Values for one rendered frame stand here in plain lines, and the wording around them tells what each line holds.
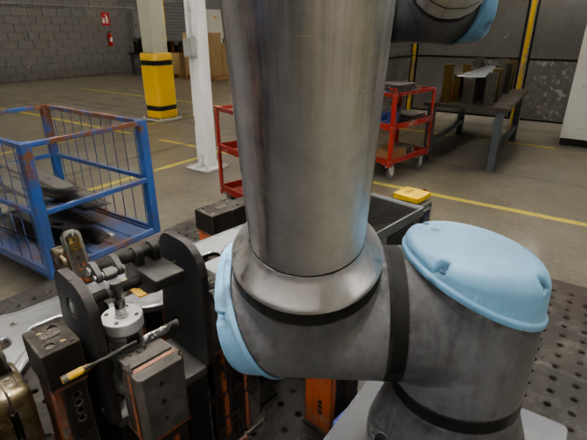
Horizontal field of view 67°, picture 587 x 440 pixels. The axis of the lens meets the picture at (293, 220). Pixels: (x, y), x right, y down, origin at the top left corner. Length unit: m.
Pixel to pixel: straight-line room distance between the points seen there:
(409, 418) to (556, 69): 7.61
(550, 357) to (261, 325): 1.12
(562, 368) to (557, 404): 0.14
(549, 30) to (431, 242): 7.60
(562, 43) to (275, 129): 7.72
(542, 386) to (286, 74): 1.15
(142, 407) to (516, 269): 0.49
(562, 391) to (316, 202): 1.09
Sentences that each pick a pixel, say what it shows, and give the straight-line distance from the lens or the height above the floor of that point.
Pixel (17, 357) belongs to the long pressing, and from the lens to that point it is 0.87.
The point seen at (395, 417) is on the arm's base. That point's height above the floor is 1.16.
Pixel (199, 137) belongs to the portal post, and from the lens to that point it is 5.15.
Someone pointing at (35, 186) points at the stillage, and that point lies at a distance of 2.74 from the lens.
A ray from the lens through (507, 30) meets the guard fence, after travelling 8.02.
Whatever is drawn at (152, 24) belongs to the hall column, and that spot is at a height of 1.53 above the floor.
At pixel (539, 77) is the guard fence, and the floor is 0.80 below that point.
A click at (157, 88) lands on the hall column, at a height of 0.55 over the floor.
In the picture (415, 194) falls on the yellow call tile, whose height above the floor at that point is 1.16.
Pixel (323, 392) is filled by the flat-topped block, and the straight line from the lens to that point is 0.96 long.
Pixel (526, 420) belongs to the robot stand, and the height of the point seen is 1.10.
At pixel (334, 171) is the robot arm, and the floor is 1.42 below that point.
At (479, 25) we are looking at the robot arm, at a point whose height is 1.49.
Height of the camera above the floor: 1.49
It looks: 23 degrees down
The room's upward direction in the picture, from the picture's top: straight up
